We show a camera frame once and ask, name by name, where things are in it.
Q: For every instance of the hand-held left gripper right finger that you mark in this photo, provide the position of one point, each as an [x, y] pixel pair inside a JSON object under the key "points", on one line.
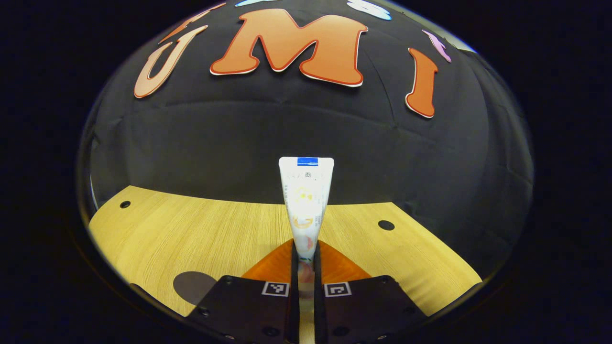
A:
{"points": [[358, 310]]}

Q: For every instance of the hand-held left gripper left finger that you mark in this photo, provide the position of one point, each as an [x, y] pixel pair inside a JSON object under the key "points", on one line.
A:
{"points": [[258, 310]]}

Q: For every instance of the dark round coaster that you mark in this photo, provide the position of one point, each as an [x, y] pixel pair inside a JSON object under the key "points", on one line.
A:
{"points": [[191, 286]]}

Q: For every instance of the white toothpaste tube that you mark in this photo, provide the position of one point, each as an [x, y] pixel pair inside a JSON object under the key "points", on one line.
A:
{"points": [[306, 200]]}

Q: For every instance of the wooden desktop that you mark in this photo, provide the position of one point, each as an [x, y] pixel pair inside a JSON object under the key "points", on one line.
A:
{"points": [[191, 234]]}

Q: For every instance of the black backdrop cloth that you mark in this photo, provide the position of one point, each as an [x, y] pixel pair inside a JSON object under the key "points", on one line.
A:
{"points": [[215, 143]]}

